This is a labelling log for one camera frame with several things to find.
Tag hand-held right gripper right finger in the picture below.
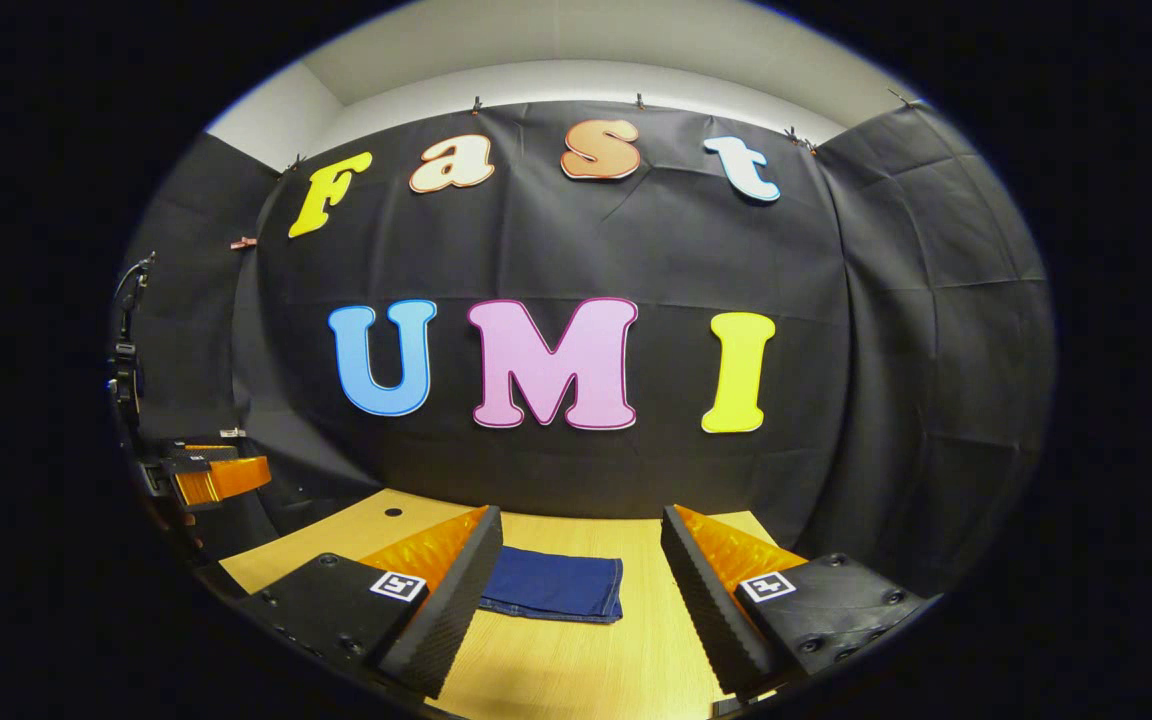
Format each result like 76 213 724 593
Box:
661 504 927 701

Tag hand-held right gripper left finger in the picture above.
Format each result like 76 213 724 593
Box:
236 505 504 699

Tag blue denim jeans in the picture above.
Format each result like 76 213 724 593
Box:
479 545 625 625

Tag black backdrop cloth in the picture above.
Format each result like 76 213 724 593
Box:
111 98 1055 601

